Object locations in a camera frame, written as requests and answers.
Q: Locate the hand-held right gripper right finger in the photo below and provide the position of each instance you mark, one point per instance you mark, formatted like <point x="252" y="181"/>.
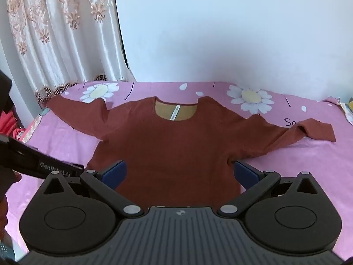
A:
<point x="245" y="175"/>

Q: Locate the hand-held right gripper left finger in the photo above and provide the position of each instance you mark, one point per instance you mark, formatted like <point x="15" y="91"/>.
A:
<point x="115" y="175"/>

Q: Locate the brown long-sleeve shirt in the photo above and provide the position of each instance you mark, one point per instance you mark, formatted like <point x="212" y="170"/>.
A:
<point x="176" y="149"/>

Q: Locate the person's left hand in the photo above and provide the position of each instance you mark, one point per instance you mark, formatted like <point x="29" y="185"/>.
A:
<point x="17" y="177"/>

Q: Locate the red cloth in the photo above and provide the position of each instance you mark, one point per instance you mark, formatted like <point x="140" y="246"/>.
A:
<point x="8" y="124"/>

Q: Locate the pink floral bed sheet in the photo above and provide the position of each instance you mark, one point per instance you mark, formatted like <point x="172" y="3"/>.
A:
<point x="303" y="165"/>

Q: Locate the patterned cloth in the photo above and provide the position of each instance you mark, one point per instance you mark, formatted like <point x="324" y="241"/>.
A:
<point x="346" y="111"/>

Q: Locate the white patterned curtain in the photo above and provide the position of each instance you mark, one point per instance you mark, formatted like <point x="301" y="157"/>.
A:
<point x="55" y="33"/>

